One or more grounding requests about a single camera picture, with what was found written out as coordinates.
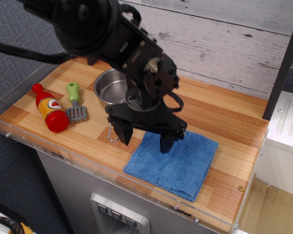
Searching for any silver dispenser button panel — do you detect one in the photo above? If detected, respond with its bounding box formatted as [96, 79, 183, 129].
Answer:
[90, 192, 151, 234]

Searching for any blue cloth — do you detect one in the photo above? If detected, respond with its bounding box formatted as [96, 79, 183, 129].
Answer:
[124, 131, 219, 202]

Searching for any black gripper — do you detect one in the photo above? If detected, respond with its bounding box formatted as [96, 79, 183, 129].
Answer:
[105, 91, 187, 153]

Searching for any yellow tape wad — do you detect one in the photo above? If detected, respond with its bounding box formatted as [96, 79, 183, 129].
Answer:
[21, 223, 35, 234]

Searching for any red toy ketchup bottle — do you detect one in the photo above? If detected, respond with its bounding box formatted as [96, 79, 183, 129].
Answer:
[32, 83, 69, 133]

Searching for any stainless steel pot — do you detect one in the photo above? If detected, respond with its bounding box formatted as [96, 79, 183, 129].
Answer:
[93, 68, 129, 143]

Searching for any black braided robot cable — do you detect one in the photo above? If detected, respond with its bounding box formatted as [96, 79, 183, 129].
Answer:
[0, 38, 71, 64]

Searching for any black support post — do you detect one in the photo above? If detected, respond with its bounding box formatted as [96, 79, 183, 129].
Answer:
[87, 55, 100, 66]
[262, 33, 293, 120]

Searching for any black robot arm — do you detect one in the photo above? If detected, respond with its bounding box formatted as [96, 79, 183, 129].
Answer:
[23, 0, 187, 153]

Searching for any white drainboard counter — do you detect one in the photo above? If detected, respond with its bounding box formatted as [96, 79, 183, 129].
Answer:
[268, 91, 293, 147]

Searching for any green handled toy spatula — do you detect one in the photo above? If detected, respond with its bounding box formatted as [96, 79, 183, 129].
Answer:
[65, 82, 87, 122]

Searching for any black right support post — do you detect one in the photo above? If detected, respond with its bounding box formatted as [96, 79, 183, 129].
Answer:
[262, 33, 293, 120]

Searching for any black left support post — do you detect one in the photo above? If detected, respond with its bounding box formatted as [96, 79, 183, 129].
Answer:
[87, 55, 100, 66]

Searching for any clear acrylic guard rail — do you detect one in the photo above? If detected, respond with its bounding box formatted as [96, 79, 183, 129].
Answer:
[0, 34, 269, 234]

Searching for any grey toy kitchen cabinet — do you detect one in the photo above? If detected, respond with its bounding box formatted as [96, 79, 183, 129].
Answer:
[36, 149, 220, 234]

